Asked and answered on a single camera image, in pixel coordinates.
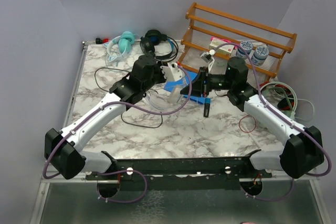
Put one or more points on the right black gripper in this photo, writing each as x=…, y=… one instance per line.
x=198, y=87

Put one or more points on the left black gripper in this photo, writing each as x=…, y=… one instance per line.
x=163, y=79

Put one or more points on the white over-ear headphones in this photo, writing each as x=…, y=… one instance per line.
x=167, y=96

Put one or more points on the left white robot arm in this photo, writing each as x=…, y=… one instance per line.
x=63, y=148

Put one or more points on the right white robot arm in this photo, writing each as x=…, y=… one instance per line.
x=302, y=145

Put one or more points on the black blue headphones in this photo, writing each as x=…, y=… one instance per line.
x=153, y=38

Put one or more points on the teal cat-ear headphones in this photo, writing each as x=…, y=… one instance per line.
x=118, y=48

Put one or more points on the red black headphones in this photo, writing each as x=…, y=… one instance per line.
x=287, y=103

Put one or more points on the green headphones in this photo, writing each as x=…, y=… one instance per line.
x=292, y=114

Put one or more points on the black blue marker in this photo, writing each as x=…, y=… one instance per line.
x=207, y=104

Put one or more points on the blue notebook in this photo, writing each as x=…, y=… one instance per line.
x=194, y=99

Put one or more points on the white green box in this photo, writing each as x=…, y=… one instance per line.
x=225, y=50

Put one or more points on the wooden shelf rack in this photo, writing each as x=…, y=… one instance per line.
x=206, y=22

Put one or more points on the red black connector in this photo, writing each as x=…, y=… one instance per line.
x=100, y=41

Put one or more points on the left blue-lid jar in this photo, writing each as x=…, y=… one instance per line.
x=244, y=49

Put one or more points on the blue-lid jar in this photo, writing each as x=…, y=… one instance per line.
x=244, y=49
x=260, y=55

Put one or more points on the right blue-lid jar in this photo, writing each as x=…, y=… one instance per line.
x=260, y=55

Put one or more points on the white stick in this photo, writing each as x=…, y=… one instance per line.
x=243, y=129

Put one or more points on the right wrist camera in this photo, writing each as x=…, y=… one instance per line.
x=208, y=57

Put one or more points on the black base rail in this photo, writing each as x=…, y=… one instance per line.
x=159, y=174

